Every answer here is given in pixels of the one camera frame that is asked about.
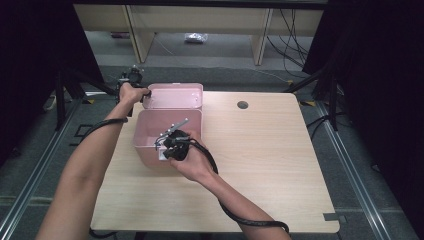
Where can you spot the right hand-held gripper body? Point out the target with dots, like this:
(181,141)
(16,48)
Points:
(181,145)

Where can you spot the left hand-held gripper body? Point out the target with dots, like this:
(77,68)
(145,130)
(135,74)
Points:
(133,76)

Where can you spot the person's left hand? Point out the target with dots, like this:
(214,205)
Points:
(131,95)

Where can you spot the person's right hand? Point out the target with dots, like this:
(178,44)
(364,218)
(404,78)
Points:
(196,165)

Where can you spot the yellow black floor tape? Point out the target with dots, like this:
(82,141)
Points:
(308,103)
(88,101)

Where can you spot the dark round table grommet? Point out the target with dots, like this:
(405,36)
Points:
(242,105)

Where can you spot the clear plastic bag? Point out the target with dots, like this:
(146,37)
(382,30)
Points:
(196,37)

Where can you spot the black metal stand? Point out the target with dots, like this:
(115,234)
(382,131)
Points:
(332,100)
(60,100)

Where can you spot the black curtain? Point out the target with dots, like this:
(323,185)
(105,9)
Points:
(33,66)
(376,83)

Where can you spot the grey tape patch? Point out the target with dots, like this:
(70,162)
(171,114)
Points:
(333,217)

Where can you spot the aluminium floor rail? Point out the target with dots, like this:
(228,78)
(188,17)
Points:
(30,183)
(353,183)

